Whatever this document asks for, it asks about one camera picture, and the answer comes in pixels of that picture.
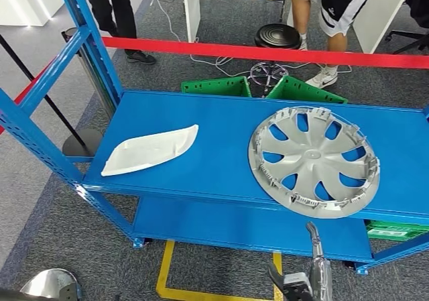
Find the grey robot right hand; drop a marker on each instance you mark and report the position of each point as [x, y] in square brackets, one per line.
[321, 277]

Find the grey plastic wheel hubcap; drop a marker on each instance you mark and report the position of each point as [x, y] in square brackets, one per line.
[313, 157]

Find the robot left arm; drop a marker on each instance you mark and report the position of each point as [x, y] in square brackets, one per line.
[50, 283]

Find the blue metal shelf rack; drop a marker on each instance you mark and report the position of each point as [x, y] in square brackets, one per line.
[217, 148]

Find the white plastic car part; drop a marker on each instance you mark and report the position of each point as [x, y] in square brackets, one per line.
[147, 152]

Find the green plastic crate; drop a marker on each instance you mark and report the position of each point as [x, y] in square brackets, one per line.
[214, 87]
[395, 231]
[301, 91]

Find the red barrier belt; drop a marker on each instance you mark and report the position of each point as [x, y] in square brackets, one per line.
[28, 88]
[251, 51]

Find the black round stool seat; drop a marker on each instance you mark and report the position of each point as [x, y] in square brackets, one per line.
[277, 36]

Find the white desk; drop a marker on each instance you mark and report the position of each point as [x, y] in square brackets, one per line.
[378, 23]
[191, 6]

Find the person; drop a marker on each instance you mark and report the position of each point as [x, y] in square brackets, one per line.
[334, 6]
[117, 6]

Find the black office chair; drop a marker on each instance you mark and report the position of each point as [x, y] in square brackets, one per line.
[418, 10]

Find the black stanchion with round base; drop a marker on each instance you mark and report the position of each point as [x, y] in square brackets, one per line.
[80, 143]

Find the white cabinet block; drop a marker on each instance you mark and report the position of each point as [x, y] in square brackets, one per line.
[23, 1]

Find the chrome stanchion post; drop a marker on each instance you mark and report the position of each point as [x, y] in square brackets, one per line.
[97, 83]

